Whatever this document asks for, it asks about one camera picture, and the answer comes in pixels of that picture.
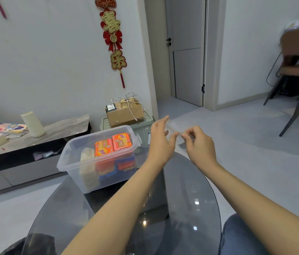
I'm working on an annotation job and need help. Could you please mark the person's right hand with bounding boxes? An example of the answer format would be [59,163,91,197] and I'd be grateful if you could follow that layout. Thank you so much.
[181,125,218,172]

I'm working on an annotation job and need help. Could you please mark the person's left hand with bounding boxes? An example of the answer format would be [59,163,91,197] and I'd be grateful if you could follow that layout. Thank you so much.
[148,115,179,168]

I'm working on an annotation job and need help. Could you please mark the clear plastic bag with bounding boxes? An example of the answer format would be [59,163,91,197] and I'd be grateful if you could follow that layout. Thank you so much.
[165,118,201,152]

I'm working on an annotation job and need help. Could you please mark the person's left forearm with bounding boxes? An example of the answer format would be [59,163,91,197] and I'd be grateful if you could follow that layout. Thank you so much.
[61,159,166,255]

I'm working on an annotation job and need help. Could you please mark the person's right forearm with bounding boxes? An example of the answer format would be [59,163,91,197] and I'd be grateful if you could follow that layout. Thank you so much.
[202,161,299,255]

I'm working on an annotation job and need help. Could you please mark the pale green storage bin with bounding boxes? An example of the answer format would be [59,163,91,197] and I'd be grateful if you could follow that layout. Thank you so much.
[100,110,155,146]

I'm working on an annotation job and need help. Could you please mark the orange snack packet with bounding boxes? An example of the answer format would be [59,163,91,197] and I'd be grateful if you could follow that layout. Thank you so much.
[94,138,115,157]
[112,133,133,152]

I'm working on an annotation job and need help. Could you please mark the cardboard box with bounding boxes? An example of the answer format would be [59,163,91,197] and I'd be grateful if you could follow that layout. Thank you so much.
[106,99,145,128]

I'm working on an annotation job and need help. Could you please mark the blue snack packets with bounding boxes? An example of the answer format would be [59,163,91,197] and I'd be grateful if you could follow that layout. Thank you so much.
[98,156,137,185]

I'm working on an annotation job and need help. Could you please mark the stack of white packets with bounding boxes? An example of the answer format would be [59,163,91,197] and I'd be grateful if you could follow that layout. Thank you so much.
[80,148,98,190]

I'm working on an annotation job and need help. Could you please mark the clear plastic storage box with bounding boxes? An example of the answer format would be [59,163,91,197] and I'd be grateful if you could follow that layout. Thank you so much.
[57,125,142,194]

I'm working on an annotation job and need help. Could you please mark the grey door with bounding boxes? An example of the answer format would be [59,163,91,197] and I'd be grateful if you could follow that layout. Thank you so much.
[165,0,207,107]

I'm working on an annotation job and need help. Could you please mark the person's leg in jeans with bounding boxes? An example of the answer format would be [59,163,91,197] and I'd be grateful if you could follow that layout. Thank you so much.
[219,213,270,255]

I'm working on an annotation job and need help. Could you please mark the red and gold hanging decoration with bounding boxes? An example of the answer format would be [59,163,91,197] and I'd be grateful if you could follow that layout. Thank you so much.
[95,0,127,89]

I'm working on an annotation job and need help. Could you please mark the cream cylinder cup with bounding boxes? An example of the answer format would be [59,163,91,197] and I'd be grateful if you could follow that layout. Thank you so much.
[21,111,46,138]

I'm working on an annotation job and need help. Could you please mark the brown chair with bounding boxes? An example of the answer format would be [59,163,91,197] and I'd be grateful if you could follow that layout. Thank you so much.
[263,27,299,106]

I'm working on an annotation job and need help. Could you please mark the grey low cabinet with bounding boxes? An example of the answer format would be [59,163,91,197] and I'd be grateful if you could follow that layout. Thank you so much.
[0,114,92,197]

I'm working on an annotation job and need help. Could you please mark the colourful cards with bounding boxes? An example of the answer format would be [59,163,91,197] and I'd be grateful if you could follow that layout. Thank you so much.
[0,123,30,134]

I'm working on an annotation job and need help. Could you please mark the brown bundles with string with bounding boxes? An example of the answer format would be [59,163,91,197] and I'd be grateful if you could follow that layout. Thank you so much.
[112,92,141,110]

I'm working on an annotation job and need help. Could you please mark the black cable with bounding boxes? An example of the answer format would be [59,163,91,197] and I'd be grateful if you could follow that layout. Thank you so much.
[266,52,283,87]

